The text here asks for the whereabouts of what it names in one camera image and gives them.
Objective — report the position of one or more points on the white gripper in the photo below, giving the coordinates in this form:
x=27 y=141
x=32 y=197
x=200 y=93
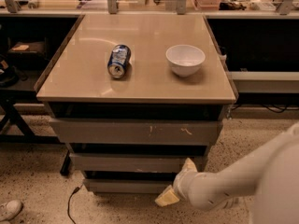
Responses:
x=181 y=183

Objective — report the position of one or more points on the grey drawer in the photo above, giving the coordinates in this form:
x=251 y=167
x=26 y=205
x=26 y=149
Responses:
x=136 y=132
x=126 y=163
x=125 y=186

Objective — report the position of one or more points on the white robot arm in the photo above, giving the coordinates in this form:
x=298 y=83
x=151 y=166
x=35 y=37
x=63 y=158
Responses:
x=269 y=173

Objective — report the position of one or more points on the grey top drawer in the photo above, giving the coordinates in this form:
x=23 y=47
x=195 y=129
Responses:
x=136 y=132

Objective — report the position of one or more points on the grey bottom drawer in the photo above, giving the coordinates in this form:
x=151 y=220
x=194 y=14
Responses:
x=125 y=186

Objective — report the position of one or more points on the grey drawer cabinet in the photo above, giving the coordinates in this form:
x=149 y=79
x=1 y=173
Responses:
x=78 y=85

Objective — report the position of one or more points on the white ceramic bowl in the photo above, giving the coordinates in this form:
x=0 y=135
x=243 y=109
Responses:
x=184 y=60

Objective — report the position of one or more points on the blue soda can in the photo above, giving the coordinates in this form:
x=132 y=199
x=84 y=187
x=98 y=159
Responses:
x=118 y=61

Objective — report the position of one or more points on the white sneaker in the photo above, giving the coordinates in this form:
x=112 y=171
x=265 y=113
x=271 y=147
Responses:
x=9 y=210

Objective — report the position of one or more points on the black folding stand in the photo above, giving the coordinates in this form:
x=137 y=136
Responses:
x=13 y=116

